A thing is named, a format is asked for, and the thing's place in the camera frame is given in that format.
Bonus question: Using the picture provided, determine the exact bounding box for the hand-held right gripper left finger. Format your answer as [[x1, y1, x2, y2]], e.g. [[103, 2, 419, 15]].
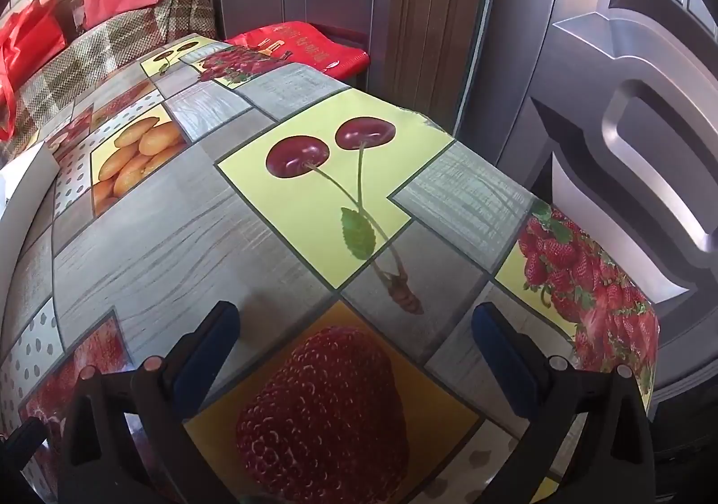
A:
[[59, 301, 242, 504]]

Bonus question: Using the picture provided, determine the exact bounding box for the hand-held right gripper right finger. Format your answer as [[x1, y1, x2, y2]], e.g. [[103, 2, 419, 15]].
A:
[[471, 302, 657, 504]]

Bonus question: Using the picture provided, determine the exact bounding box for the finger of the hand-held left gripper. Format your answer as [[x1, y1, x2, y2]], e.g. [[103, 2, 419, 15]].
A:
[[0, 417, 48, 479]]

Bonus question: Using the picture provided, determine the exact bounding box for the white tray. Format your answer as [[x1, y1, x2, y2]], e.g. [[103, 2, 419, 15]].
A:
[[0, 142, 61, 224]]

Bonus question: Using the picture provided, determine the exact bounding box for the fruit print tablecloth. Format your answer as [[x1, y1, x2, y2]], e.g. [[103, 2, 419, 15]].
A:
[[0, 35, 660, 504]]

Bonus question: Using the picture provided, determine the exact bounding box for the red printed bag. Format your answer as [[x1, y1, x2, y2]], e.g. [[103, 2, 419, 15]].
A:
[[227, 22, 371, 75]]

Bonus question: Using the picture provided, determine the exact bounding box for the plaid cloth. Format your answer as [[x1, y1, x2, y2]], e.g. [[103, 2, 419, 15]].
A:
[[0, 0, 217, 162]]

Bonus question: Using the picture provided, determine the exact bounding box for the red bag with handles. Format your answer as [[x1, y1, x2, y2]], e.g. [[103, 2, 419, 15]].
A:
[[0, 0, 67, 140]]

